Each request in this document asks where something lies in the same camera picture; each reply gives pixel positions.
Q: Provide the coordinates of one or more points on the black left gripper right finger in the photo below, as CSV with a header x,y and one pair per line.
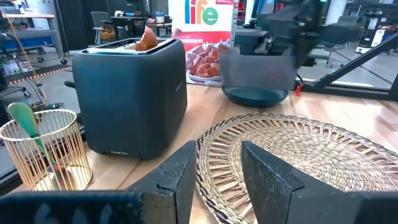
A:
x,y
267,186

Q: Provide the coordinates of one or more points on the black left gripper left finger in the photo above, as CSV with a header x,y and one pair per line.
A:
x,y
174,193

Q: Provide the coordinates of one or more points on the dark green plate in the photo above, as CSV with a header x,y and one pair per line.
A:
x,y
255,97

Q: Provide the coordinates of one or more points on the red white cereal box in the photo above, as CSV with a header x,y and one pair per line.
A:
x,y
202,31

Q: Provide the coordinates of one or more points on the brown bagel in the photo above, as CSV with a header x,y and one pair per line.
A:
x,y
147,40

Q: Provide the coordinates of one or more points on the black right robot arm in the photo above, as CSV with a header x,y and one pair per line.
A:
x,y
301,28

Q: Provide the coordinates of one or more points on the small red clip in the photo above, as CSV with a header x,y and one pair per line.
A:
x,y
298,90

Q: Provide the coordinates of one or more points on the round woven straw placemat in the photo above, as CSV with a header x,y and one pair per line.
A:
x,y
311,149

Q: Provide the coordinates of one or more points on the black office chair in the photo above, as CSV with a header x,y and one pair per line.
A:
x,y
339,34

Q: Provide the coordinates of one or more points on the black two-slot toaster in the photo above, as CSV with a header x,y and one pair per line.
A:
x,y
130,99

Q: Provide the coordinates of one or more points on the glass jar with yellow liquid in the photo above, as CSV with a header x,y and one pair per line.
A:
x,y
62,174

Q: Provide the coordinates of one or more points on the white black machine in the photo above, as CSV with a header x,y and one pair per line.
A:
x,y
373,34

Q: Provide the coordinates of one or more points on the black cluttered desk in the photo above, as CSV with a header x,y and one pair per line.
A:
x,y
133,26

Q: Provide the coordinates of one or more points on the grey office chair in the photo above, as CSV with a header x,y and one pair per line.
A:
x,y
99,20

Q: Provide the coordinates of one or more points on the grey metal workbench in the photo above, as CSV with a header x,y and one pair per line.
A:
x,y
34,34

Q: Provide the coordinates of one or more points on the black aluminium table frame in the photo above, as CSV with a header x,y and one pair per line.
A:
x,y
348,91

